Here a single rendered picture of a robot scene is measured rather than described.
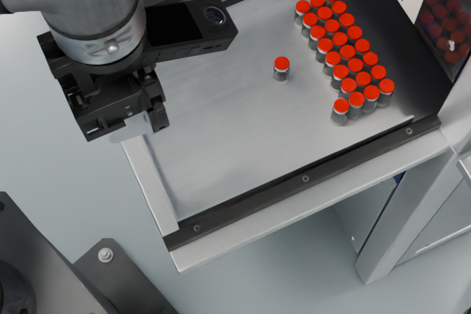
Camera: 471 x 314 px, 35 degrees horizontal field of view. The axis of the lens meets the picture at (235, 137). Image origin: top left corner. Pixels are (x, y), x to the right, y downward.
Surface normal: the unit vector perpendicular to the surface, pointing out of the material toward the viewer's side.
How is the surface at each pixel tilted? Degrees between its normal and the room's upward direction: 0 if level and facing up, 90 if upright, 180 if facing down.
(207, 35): 28
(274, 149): 0
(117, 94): 0
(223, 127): 0
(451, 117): 90
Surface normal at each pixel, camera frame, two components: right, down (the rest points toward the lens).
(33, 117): -0.02, -0.38
